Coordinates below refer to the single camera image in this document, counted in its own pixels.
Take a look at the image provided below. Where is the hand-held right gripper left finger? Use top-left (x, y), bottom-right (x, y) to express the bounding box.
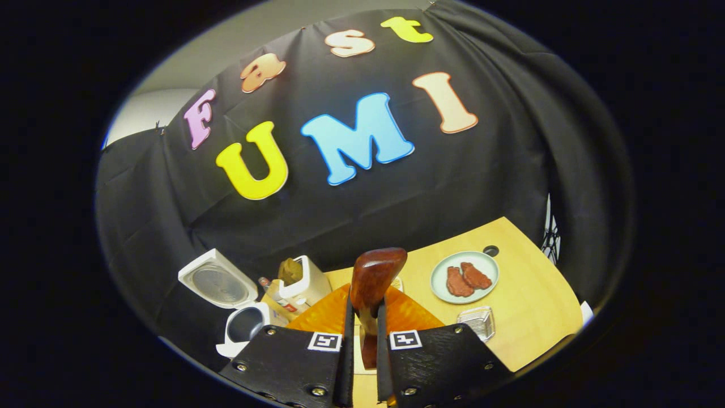
top-left (218, 283), bottom-right (355, 408)

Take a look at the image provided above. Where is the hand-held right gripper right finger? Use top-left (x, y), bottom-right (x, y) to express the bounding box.
top-left (377, 285), bottom-right (514, 408)

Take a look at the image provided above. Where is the brown wooden spoon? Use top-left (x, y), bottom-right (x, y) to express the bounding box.
top-left (349, 247), bottom-right (409, 370)

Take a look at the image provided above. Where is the clear chopstick holder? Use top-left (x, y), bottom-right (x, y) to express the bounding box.
top-left (457, 306), bottom-right (497, 343)

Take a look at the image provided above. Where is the white rice cooker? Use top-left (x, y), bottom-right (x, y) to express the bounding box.
top-left (178, 248), bottom-right (273, 359)

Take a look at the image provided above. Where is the white toaster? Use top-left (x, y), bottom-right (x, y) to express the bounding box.
top-left (276, 255), bottom-right (334, 310)

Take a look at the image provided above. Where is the clear bottle red label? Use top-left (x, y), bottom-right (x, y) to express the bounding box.
top-left (258, 276), bottom-right (298, 316)

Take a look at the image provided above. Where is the pale green plate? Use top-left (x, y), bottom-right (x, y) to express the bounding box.
top-left (430, 251), bottom-right (501, 305)

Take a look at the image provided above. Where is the brown bread slice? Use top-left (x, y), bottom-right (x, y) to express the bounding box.
top-left (278, 258), bottom-right (304, 286)

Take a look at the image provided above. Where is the grey inner pot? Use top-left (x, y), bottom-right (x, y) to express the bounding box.
top-left (228, 306), bottom-right (266, 343)

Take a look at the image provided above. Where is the black backdrop cloth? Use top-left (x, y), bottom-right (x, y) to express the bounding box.
top-left (95, 0), bottom-right (635, 372)

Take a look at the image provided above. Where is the metal tripod stand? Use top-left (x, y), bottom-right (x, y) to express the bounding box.
top-left (541, 193), bottom-right (562, 265)

